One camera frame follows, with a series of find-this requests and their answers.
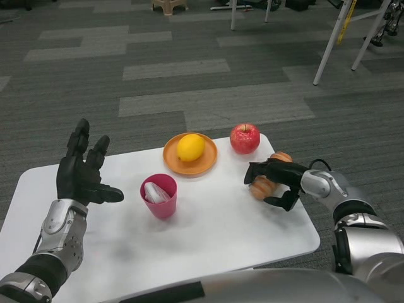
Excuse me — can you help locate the red apple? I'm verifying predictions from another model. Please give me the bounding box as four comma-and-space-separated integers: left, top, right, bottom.
229, 123, 261, 155

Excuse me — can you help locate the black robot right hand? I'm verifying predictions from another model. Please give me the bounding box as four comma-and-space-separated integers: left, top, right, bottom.
243, 160, 307, 212

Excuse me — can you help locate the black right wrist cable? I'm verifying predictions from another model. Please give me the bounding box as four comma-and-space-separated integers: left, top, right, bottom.
308, 159, 332, 173

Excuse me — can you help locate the orange plate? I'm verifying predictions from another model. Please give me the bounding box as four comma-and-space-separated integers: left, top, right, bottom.
162, 132, 218, 177

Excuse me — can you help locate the yellow lemon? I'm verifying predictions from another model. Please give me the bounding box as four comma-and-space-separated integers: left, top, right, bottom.
176, 133, 206, 162

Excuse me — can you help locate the large white table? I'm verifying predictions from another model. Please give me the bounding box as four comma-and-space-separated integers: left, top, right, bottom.
230, 0, 398, 86

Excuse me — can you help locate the beige plastic stool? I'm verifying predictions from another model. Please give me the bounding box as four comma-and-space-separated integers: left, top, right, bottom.
151, 0, 190, 17

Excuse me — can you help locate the grey legged robot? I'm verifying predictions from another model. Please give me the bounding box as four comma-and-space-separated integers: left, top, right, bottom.
362, 0, 404, 47

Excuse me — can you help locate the white plastic packet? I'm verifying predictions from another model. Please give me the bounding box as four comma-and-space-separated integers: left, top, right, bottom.
144, 182, 171, 205

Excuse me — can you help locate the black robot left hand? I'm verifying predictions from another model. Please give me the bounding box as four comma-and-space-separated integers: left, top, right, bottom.
56, 118, 125, 208

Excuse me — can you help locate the yellow tape measure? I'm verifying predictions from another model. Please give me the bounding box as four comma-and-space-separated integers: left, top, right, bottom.
336, 0, 357, 45

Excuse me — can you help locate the pink plastic cup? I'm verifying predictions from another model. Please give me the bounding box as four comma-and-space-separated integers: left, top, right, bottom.
140, 173, 178, 220

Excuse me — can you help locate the ridged orange bread loaf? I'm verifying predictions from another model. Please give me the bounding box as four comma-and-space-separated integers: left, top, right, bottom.
248, 152, 293, 200

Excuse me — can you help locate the black equipment case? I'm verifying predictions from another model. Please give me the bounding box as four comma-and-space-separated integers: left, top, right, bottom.
285, 0, 316, 12

